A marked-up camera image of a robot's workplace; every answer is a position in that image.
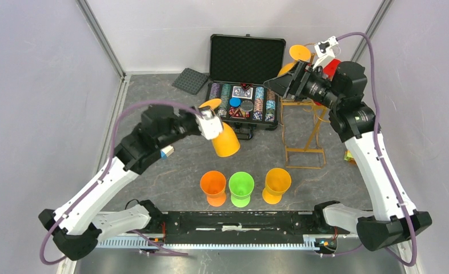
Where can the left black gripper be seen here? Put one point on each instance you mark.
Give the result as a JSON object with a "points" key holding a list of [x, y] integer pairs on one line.
{"points": [[193, 117]]}

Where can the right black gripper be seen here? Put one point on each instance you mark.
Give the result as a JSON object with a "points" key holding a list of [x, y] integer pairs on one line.
{"points": [[303, 72]]}

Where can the yellow wine glass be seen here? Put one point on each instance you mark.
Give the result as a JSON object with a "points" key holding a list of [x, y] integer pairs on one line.
{"points": [[277, 182], [222, 136], [298, 53]]}

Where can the red plastic wine glass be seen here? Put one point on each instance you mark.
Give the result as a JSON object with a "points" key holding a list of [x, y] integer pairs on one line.
{"points": [[330, 68]]}

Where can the yellow wine glass back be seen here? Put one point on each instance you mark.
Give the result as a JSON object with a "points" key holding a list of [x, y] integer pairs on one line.
{"points": [[222, 136]]}

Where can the gold wine glass rack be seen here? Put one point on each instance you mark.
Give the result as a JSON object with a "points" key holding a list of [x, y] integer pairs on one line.
{"points": [[312, 145]]}

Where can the orange plastic wine glass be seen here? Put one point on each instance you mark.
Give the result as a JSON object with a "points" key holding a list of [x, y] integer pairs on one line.
{"points": [[213, 184]]}

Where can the green plastic wine glass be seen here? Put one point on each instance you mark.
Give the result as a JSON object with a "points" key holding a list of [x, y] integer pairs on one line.
{"points": [[241, 185]]}

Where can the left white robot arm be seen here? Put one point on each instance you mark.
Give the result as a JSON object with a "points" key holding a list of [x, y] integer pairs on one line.
{"points": [[77, 227]]}

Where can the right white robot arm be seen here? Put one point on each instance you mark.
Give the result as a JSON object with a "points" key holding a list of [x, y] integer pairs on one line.
{"points": [[394, 217]]}

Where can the blue white toy brick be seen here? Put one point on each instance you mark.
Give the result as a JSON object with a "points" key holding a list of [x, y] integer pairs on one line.
{"points": [[167, 151]]}

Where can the dark grey foam pad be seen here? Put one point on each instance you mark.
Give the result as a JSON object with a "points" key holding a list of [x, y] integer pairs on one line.
{"points": [[190, 81]]}

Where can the black poker chip case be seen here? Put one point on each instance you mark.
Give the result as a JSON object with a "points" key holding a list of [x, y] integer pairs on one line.
{"points": [[248, 62]]}

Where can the grey dealer button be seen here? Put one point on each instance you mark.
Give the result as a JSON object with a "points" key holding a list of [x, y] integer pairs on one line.
{"points": [[247, 105]]}

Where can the blue round chip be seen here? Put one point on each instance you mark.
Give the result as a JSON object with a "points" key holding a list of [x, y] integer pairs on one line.
{"points": [[235, 102]]}

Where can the playing card deck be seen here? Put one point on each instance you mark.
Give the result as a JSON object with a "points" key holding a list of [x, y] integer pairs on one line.
{"points": [[240, 92]]}

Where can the red triangle all-in marker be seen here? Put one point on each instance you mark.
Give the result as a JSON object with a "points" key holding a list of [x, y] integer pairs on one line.
{"points": [[238, 113]]}

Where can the orange green toy brick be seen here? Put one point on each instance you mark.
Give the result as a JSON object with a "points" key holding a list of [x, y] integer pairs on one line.
{"points": [[349, 157]]}

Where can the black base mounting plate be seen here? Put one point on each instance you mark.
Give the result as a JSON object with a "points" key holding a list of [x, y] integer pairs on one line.
{"points": [[237, 227]]}

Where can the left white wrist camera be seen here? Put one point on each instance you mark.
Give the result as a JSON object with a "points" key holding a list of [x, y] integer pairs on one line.
{"points": [[209, 124]]}

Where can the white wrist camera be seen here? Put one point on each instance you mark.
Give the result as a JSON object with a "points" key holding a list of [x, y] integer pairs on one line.
{"points": [[209, 124], [326, 52]]}

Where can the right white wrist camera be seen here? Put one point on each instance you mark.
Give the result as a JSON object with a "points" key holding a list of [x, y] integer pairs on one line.
{"points": [[326, 52]]}

